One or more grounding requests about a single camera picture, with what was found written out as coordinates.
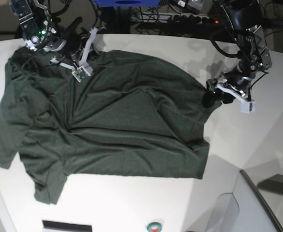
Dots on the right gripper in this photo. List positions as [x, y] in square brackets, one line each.
[42, 32]

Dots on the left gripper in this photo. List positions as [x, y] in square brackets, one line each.
[253, 55]

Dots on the dark green t-shirt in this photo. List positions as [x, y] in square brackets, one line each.
[136, 115]

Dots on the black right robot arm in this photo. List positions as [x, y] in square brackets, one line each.
[17, 5]

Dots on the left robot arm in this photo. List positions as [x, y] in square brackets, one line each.
[243, 23]

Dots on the blue box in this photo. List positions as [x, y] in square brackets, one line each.
[127, 3]

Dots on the black power strip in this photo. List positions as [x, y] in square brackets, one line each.
[194, 19]

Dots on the red green emergency button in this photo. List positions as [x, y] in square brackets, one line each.
[154, 227]

